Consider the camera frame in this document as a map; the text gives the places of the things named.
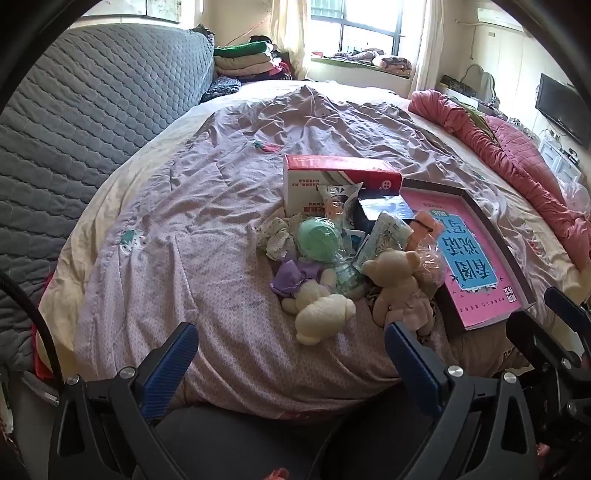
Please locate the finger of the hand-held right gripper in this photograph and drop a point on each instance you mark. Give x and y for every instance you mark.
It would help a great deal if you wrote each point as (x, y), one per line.
(568, 307)
(535, 337)

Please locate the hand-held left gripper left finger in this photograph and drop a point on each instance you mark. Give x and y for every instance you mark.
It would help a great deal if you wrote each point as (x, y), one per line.
(171, 364)

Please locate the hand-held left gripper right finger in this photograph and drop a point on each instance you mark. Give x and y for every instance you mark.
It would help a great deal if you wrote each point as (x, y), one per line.
(415, 364)

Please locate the beige teddy with pink dress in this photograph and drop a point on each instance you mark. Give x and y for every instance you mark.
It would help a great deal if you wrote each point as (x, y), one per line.
(392, 277)

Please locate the cream teddy with purple bow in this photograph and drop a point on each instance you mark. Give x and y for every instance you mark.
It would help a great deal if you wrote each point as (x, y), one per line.
(323, 311)

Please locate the light green tissue pack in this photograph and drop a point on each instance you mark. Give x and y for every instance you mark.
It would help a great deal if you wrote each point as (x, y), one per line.
(381, 240)

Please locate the peach plush cloth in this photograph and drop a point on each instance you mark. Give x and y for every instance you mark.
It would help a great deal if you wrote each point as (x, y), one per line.
(425, 228)

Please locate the green ball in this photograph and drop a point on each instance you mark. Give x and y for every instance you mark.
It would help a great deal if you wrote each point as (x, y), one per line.
(318, 237)

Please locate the pink book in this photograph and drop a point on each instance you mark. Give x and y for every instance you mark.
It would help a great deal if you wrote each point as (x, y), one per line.
(434, 185)
(485, 295)

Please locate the mint green plastic pack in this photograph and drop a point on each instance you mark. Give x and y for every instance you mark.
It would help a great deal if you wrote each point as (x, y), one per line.
(348, 281)

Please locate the clear pink plastic bag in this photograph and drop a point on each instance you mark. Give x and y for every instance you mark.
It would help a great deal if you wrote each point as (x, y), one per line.
(577, 194)

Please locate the red cloth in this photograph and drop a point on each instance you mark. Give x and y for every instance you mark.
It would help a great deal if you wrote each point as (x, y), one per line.
(44, 360)

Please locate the blue and white packet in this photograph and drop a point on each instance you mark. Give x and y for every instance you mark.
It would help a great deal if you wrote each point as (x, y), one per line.
(354, 237)

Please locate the white drawer cabinet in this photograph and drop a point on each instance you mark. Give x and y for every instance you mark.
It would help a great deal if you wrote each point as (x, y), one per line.
(556, 159)

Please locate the small black box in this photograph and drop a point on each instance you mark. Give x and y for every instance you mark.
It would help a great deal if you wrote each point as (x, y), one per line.
(383, 207)

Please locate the lilac printed blanket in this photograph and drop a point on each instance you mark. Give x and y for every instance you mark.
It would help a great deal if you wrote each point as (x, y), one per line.
(207, 207)

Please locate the pink quilt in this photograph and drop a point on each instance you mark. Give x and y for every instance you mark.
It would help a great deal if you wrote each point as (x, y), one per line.
(508, 157)

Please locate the floral scrunchie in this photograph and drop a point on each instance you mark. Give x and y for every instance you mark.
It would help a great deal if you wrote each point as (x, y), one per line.
(277, 235)

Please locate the clear snack packet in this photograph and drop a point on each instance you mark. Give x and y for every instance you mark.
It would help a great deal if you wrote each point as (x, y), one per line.
(339, 198)

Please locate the olive green cloth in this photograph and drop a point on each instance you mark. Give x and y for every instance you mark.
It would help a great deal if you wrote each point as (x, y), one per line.
(475, 115)

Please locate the red and white carton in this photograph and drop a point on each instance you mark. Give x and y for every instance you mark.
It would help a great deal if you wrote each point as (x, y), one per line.
(332, 168)

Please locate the scalloped table mirror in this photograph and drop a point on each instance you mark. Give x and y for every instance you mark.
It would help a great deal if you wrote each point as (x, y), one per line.
(480, 82)

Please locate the black storage box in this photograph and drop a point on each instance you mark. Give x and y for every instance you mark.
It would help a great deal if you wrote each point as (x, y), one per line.
(455, 85)

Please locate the grey quilted headboard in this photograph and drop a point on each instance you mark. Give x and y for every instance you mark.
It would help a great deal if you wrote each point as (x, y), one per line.
(69, 115)

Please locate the dark floral pillow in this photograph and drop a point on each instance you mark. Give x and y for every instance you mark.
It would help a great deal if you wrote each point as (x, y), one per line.
(221, 88)

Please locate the cream curtain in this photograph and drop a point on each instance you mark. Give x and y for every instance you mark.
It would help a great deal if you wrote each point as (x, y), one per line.
(427, 46)
(288, 37)

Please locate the white air conditioner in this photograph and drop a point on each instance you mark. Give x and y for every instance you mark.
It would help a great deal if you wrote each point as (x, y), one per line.
(498, 17)

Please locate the green window sill mat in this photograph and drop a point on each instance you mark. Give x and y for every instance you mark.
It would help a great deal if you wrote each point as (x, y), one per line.
(351, 67)

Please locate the clothes on window sill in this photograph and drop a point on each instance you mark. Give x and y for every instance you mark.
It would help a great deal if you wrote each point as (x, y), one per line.
(374, 59)

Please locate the stack of folded blankets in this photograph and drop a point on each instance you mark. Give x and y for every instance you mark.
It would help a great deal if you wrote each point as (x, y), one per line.
(244, 57)

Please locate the window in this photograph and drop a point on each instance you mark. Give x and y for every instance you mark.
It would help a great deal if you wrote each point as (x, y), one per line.
(364, 27)

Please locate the black wall television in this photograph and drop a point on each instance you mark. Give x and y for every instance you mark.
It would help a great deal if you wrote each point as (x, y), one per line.
(561, 108)

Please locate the blossom wall painting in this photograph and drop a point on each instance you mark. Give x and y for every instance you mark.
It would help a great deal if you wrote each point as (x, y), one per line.
(157, 9)

